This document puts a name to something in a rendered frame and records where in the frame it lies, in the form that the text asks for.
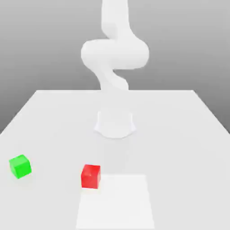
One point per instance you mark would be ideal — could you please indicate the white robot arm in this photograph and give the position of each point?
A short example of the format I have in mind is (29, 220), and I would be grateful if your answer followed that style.
(115, 53)

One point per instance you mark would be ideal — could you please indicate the small red cube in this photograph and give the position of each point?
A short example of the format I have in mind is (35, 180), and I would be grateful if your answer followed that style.
(90, 177)

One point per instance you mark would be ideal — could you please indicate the small green cube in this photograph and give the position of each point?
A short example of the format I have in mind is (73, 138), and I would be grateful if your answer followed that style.
(20, 166)

